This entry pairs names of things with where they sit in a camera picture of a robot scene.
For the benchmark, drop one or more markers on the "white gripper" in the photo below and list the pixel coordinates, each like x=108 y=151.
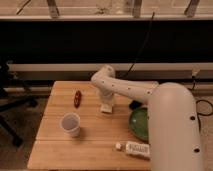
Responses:
x=106 y=97

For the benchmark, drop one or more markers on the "white sponge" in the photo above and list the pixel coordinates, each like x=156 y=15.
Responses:
x=105 y=108

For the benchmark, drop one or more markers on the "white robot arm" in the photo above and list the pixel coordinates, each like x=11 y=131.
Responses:
x=174 y=137

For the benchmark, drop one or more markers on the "white ceramic cup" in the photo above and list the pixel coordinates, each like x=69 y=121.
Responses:
x=70 y=123

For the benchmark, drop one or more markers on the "black rectangular block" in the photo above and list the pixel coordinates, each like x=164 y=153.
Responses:
x=134 y=105

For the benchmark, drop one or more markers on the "red chili pepper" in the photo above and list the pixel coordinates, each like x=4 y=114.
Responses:
x=77 y=98

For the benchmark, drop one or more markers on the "green round plate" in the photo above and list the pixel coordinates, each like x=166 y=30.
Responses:
x=138 y=124

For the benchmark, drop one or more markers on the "wooden table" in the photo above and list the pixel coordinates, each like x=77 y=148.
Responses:
x=94 y=149

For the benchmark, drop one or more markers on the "white plastic bottle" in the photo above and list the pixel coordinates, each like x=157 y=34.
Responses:
x=134 y=148

